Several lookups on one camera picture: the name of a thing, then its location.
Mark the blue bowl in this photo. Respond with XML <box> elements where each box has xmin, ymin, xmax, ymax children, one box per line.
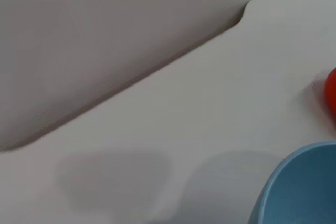
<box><xmin>249</xmin><ymin>141</ymin><xmax>336</xmax><ymax>224</ymax></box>

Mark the red pepper toy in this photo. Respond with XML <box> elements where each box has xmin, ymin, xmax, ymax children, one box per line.
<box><xmin>324</xmin><ymin>67</ymin><xmax>336</xmax><ymax>118</ymax></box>

